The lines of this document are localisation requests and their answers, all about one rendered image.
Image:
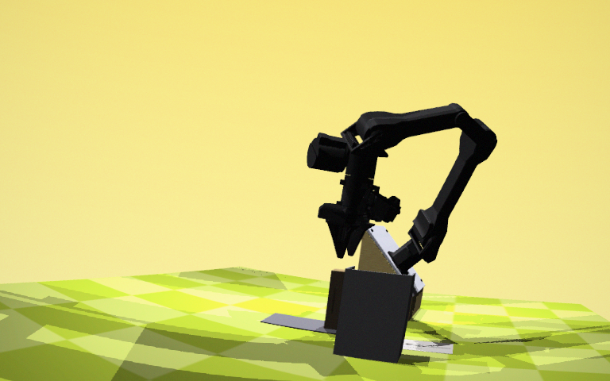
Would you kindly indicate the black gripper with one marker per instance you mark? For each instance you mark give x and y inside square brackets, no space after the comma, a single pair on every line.
[348,224]

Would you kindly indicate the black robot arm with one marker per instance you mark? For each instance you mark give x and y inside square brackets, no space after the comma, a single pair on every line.
[381,131]

